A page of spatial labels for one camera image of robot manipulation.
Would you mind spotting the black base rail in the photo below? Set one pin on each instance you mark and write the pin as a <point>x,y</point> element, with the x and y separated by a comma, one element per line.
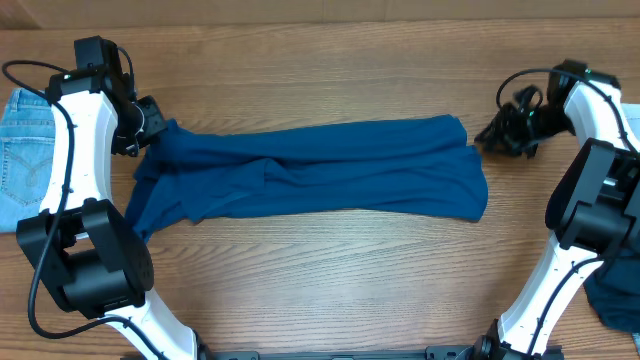
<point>446,352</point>

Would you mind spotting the blue polo shirt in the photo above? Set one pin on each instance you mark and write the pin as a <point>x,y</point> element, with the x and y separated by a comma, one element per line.
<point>415,166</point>

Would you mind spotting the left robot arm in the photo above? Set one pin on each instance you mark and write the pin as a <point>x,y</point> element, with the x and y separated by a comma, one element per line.
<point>90,267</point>

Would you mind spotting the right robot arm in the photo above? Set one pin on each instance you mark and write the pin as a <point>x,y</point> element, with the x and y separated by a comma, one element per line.
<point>592,215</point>

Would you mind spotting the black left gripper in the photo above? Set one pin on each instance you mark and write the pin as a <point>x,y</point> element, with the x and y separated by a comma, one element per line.
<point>151,116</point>

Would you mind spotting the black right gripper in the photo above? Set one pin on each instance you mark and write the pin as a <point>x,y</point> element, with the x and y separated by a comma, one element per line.
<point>513,130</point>

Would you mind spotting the dark navy garment pile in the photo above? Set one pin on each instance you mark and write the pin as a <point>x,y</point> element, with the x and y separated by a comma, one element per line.
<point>613,292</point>

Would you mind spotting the folded light blue jeans left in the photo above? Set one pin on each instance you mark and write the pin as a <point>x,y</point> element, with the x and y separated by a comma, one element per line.
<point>27,146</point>

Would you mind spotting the light blue jeans right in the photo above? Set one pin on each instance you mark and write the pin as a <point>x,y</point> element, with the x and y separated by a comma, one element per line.
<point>632,116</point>

